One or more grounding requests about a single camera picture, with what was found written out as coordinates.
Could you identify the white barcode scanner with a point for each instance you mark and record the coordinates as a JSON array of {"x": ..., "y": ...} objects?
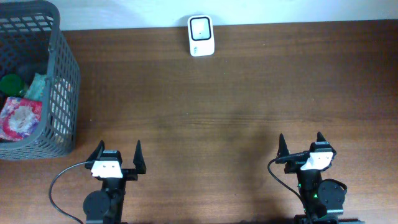
[{"x": 201, "y": 35}]

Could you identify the red purple pad package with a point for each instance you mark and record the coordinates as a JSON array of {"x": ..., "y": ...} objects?
[{"x": 19, "y": 118}]

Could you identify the mint green wipes packet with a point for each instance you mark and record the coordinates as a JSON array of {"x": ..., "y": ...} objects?
[{"x": 36, "y": 89}]

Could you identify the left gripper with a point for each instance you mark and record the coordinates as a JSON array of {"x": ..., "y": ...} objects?
[{"x": 139, "y": 162}]

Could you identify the green lid glass jar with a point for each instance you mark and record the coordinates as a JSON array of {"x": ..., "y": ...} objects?
[{"x": 13, "y": 85}]

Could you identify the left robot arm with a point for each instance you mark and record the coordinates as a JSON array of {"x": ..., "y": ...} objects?
[{"x": 106, "y": 205}]

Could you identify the grey plastic mesh basket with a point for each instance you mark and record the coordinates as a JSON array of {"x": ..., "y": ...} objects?
[{"x": 32, "y": 42}]

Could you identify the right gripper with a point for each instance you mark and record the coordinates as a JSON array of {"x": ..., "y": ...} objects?
[{"x": 295, "y": 162}]

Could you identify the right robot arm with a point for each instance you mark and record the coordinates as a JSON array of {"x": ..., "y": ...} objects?
[{"x": 322, "y": 199}]

